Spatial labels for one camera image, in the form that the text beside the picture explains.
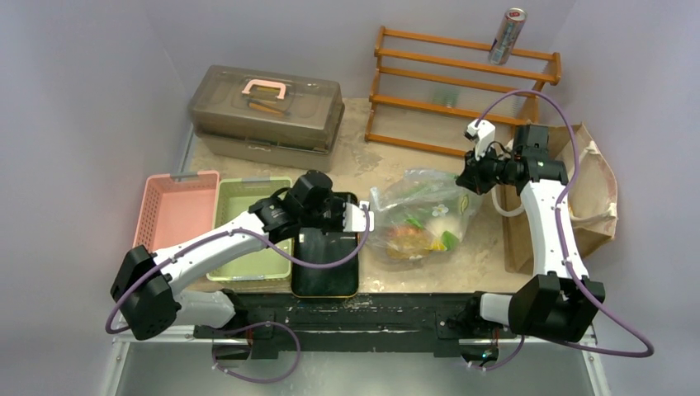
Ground clear plastic grocery bag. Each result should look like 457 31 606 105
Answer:
367 168 483 262

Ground brown bread piece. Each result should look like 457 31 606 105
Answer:
385 234 432 261

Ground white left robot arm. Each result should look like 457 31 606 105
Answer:
105 171 371 341

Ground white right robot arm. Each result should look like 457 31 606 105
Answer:
456 120 605 342

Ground black tray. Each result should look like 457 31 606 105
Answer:
291 191 361 299

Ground white cauliflower piece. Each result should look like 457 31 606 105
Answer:
425 215 466 240

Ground green plastic basket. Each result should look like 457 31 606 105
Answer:
206 177 292 289

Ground brown paper bag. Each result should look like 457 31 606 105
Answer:
492 123 618 275

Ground orange wooden rack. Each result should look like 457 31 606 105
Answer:
364 26 563 158

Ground brown translucent storage box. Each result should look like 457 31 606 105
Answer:
188 65 345 172

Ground pink plastic basket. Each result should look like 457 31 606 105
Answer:
132 171 220 252

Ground silver drink can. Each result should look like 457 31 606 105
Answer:
488 7 527 65

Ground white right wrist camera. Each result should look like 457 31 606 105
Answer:
464 119 496 161

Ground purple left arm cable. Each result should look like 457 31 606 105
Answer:
105 205 373 336

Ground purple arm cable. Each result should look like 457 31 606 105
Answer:
105 205 373 336
472 89 655 359

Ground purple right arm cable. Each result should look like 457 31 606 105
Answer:
472 89 655 359

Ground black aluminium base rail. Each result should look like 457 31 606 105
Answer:
111 290 613 396

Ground pink box handle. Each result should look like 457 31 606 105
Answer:
241 78 287 101

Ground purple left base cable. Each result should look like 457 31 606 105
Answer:
211 320 303 384

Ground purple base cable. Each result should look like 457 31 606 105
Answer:
467 333 526 373
211 320 303 384

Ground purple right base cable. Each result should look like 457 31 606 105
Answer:
467 333 526 373

